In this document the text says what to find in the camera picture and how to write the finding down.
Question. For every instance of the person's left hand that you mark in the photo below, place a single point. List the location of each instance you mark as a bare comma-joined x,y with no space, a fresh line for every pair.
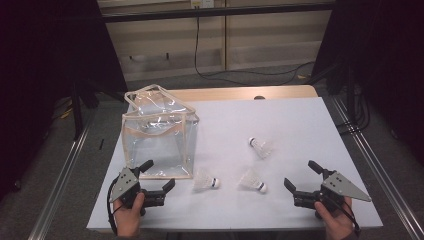
128,220

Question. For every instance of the transparent bag with beige trim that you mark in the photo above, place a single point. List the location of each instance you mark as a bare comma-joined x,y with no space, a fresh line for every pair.
156,150

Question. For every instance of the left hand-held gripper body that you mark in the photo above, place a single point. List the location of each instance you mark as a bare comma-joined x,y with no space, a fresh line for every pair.
125,183

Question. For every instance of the person's right hand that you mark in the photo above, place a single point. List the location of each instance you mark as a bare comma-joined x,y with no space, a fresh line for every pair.
338,225

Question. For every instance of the white feather shuttlecock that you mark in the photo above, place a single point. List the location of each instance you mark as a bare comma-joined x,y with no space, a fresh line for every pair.
250,181
203,181

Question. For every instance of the long wooden cabinet desk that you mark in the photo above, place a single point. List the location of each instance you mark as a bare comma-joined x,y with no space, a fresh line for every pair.
266,40

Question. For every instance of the white wall socket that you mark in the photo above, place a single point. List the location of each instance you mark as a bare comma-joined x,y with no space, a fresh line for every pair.
202,3

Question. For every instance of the aluminium floor rail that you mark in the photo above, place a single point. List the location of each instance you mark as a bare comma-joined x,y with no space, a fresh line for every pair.
376,166
60,190

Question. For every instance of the dark round table grommet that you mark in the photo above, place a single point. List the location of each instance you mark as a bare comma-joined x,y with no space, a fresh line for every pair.
259,97

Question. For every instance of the white table mat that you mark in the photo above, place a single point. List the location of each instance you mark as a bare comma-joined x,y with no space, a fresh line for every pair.
226,208

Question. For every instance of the white nylon mesh shuttlecock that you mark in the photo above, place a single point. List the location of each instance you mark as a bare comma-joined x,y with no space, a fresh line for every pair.
261,148

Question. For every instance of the small black floor item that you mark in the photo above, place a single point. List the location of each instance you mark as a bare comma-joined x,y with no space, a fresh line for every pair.
101,144

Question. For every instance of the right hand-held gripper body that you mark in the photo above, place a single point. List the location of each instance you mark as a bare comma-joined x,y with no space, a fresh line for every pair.
340,186

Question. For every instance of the black curtain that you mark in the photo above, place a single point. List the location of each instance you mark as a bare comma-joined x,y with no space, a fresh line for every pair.
393,50
33,66

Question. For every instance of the black metal stand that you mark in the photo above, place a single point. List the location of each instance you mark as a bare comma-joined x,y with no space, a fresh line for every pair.
350,90
77,113

